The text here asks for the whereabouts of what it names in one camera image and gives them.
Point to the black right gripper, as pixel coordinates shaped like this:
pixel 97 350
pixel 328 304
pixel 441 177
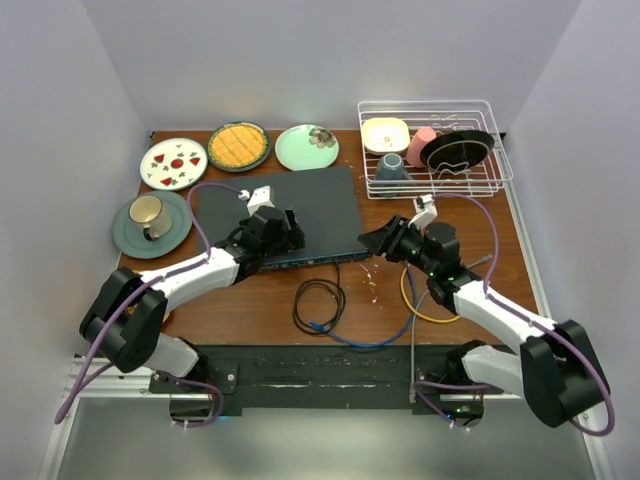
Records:
pixel 385 240

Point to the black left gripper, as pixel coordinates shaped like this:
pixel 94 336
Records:
pixel 292 239

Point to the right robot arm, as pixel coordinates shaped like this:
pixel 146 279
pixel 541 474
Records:
pixel 551 365

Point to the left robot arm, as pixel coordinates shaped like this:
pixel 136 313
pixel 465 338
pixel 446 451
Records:
pixel 124 323

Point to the grey blue mug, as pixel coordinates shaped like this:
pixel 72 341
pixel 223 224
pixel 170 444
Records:
pixel 391 167

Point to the mint green flower plate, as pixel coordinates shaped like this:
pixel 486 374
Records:
pixel 306 147

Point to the cream square bowl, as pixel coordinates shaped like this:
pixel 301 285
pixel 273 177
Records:
pixel 383 135

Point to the yellow woven pattern plate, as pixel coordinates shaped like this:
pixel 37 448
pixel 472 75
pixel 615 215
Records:
pixel 238 146

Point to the pink cup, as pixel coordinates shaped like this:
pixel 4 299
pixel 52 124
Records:
pixel 420 139

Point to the black round plate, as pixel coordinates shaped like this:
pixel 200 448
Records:
pixel 457 151

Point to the white strawberry pattern plate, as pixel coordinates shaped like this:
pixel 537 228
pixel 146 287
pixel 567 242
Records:
pixel 174 164

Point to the cream ceramic mug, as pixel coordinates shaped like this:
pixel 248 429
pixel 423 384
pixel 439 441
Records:
pixel 151 215

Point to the grey green saucer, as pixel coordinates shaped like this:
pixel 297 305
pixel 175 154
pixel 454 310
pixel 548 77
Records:
pixel 129 238

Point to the black network switch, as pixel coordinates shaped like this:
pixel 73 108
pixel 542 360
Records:
pixel 325 204

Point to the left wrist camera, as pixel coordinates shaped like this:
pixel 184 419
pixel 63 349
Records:
pixel 261 197

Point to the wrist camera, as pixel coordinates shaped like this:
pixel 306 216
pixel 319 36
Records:
pixel 261 197
pixel 425 211

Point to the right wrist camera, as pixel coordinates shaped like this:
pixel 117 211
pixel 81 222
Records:
pixel 425 211

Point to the white wire dish rack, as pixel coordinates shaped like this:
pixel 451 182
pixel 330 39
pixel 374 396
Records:
pixel 444 116

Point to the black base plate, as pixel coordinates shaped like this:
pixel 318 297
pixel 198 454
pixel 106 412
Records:
pixel 320 380

